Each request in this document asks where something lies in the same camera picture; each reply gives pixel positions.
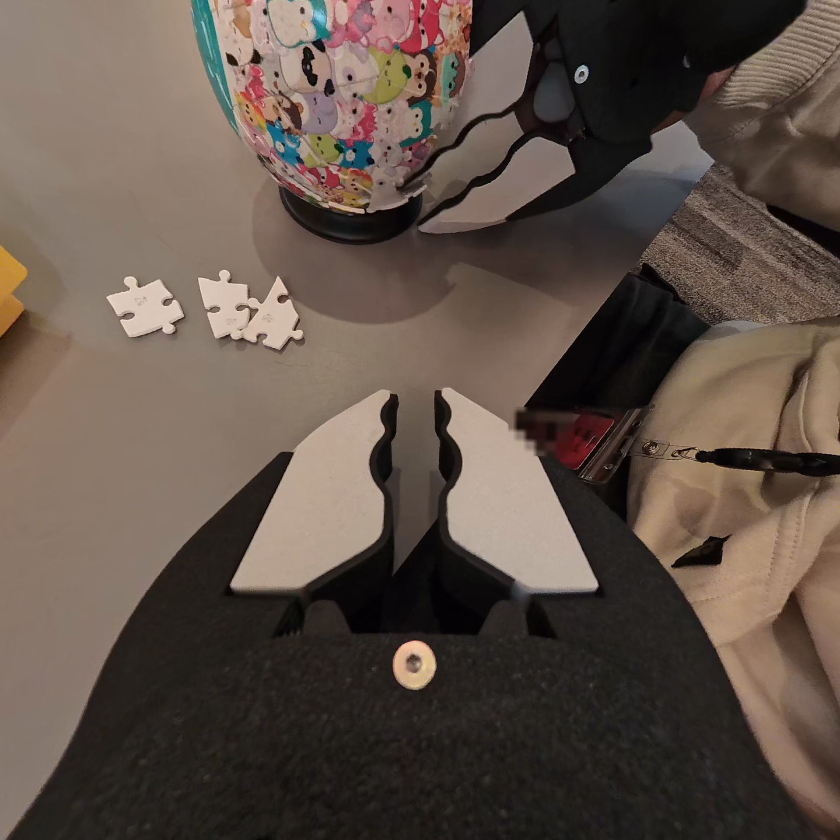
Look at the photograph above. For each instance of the colourful puzzle ball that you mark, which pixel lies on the colourful puzzle ball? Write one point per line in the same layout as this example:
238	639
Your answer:
341	92

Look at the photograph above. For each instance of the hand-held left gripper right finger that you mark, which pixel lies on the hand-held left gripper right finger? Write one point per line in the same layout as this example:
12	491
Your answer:
519	525

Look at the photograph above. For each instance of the yellow plastic bin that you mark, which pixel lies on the yellow plastic bin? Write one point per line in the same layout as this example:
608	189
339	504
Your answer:
11	289

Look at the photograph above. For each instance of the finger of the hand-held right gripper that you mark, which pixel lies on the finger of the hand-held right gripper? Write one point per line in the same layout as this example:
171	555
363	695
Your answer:
519	184
505	72

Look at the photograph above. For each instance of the person's right forearm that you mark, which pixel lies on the person's right forearm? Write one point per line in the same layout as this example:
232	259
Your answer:
788	131

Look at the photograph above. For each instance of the beige hoodie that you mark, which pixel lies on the beige hoodie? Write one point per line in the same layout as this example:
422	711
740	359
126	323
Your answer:
761	591

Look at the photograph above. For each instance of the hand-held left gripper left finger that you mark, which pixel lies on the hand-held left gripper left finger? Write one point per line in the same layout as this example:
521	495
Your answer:
309	525

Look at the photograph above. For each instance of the black ball stand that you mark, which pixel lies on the black ball stand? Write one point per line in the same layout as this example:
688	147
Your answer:
341	223

